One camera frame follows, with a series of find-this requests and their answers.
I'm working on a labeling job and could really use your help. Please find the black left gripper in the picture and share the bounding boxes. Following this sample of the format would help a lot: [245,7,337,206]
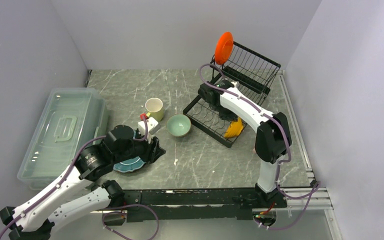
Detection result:
[113,128,166,164]

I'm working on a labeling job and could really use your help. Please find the yellow ribbed bowl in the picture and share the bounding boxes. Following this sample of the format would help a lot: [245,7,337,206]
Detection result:
[224,117,244,139]

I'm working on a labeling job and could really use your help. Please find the light green ceramic bowl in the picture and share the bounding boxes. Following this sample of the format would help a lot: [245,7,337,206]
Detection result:
[166,114,192,137]

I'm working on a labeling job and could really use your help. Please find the pale yellow mug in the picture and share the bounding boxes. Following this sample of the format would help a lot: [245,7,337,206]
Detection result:
[144,97,164,122]

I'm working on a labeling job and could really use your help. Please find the black wire dish rack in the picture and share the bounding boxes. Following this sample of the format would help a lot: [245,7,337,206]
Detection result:
[183,42,281,148]

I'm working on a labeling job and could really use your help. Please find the orange plate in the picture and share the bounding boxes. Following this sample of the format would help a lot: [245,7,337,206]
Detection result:
[214,31,234,65]

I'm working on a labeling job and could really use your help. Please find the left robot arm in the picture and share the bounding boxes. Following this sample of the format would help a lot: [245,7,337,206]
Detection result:
[0,125,166,240]

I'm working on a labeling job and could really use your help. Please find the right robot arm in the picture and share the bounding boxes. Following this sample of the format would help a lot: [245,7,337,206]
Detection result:
[198,80,292,208]

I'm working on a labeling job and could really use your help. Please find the teal scalloped plate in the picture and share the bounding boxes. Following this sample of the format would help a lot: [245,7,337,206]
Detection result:
[113,157,146,173]

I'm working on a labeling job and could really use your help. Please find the clear plastic storage box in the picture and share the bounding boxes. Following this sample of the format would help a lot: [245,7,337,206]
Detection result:
[17,87,109,191]

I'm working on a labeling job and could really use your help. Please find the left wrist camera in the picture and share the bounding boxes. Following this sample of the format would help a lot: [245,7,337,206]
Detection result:
[136,113,161,142]

